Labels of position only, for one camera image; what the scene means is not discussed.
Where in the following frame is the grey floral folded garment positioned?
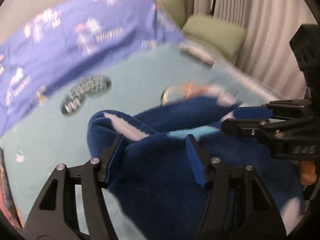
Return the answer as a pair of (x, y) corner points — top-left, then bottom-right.
(0, 146), (24, 230)

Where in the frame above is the navy star fleece garment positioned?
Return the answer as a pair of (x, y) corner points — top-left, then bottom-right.
(86, 96), (308, 240)

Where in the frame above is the teal printed bedsheet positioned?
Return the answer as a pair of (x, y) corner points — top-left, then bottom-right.
(0, 42), (283, 240)

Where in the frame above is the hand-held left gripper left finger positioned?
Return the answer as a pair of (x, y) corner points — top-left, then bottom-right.
(22, 133), (125, 240)

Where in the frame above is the purple tree print sheet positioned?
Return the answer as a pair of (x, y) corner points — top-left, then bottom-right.
(0, 0), (188, 138)

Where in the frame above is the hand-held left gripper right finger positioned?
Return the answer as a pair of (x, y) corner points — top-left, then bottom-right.
(185, 134), (287, 240)

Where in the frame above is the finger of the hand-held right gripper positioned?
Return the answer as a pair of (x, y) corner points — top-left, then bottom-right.
(234, 99), (313, 121)
(221, 117), (312, 143)

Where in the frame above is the person's right hand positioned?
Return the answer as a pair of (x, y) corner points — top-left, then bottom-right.
(299, 160), (317, 186)

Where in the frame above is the beige curtain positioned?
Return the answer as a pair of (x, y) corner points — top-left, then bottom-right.
(185, 0), (315, 100)

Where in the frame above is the large green pillow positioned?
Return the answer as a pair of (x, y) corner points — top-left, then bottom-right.
(181, 14), (248, 63)

